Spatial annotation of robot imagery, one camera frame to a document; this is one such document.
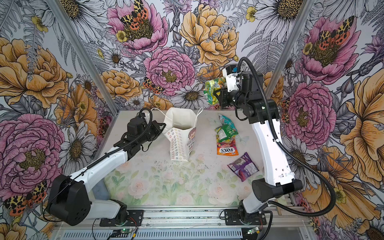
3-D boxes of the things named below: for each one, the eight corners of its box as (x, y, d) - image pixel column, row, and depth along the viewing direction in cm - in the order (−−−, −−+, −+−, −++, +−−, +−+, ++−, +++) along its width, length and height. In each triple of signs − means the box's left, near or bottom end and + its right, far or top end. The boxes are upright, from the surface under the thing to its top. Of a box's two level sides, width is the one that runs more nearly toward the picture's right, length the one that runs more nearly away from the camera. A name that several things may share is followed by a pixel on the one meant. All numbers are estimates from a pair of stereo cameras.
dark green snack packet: (224, 146, 103) (226, 140, 97) (214, 136, 108) (215, 129, 102) (236, 137, 107) (238, 131, 102) (225, 128, 112) (227, 122, 107)
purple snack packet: (241, 182, 87) (243, 180, 85) (228, 165, 94) (229, 163, 91) (259, 170, 92) (260, 167, 89) (245, 155, 98) (246, 152, 96)
